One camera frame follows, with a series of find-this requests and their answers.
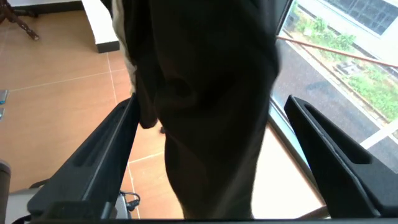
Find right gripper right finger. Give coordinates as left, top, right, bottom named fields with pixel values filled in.
left=283, top=95, right=398, bottom=218

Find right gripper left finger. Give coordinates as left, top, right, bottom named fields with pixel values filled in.
left=27, top=93, right=141, bottom=218

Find pink clothes hanger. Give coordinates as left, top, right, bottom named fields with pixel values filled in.
left=275, top=35, right=398, bottom=69

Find black shorts with white print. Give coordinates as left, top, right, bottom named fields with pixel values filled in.
left=101, top=0, right=280, bottom=220

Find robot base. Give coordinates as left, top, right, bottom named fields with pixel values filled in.
left=0, top=160, right=141, bottom=220

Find window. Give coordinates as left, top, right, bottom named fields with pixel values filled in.
left=269, top=0, right=398, bottom=218

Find brown carved wooden stand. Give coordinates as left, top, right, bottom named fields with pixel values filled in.
left=0, top=0, right=40, bottom=41

